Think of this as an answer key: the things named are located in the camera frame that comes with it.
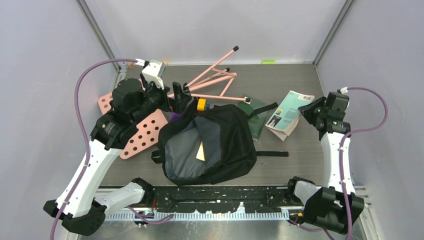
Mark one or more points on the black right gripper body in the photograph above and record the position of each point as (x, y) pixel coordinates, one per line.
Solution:
(322, 113)

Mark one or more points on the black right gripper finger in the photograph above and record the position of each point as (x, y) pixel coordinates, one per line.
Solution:
(314, 118)
(313, 107)

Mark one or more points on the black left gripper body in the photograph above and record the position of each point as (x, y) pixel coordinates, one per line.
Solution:
(158, 96)

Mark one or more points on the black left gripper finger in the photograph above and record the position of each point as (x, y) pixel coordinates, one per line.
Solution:
(180, 107)
(178, 92)

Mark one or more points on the teal paperback book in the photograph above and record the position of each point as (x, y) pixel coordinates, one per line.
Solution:
(286, 116)

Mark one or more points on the black student backpack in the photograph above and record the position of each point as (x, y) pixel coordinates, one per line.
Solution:
(228, 146)

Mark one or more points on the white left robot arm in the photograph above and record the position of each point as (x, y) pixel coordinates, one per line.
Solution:
(132, 101)

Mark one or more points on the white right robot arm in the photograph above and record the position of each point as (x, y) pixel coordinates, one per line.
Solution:
(334, 206)

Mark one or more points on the purple plastic stapler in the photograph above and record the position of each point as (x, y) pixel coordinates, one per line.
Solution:
(175, 116)

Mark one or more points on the pink perforated stand plate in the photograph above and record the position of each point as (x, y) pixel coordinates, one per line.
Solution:
(147, 130)

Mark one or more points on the dark green notebook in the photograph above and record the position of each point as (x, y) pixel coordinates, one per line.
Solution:
(256, 122)

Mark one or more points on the pink folding stand legs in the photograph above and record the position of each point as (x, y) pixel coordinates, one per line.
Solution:
(211, 76)

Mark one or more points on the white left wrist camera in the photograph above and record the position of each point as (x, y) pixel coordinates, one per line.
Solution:
(152, 72)

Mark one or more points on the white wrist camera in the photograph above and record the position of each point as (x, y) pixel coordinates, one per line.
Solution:
(152, 72)
(343, 90)

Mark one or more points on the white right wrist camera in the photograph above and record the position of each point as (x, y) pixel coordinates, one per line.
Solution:
(343, 90)

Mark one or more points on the aluminium slotted rail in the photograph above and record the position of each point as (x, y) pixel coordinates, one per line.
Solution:
(238, 215)

